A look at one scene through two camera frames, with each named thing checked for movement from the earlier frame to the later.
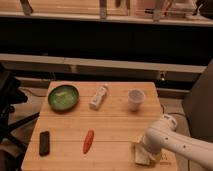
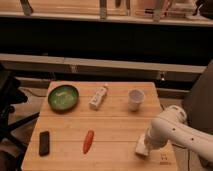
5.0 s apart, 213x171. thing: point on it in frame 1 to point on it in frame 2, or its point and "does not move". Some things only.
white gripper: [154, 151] to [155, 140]
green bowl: [63, 98] does not move
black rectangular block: [44, 143] does not move
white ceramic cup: [135, 98] does not move
